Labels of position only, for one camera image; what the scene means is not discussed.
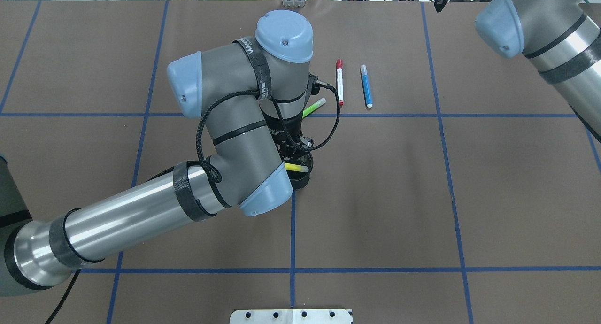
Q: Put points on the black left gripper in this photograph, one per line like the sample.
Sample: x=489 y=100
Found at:
x=287 y=151

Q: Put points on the yellow highlighter pen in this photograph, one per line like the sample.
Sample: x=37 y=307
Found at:
x=296 y=168

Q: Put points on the green highlighter pen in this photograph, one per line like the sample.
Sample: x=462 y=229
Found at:
x=313 y=107

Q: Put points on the red white marker pen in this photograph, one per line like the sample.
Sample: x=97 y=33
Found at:
x=340 y=81

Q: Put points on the blue highlighter pen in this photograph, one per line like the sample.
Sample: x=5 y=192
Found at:
x=367 y=95

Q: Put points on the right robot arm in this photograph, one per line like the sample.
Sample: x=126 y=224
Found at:
x=562 y=42

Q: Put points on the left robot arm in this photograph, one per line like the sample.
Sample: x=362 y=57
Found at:
x=237 y=92

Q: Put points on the black mesh pen cup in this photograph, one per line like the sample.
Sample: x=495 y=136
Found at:
x=300 y=179

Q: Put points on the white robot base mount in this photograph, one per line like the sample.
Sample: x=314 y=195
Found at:
x=292 y=316

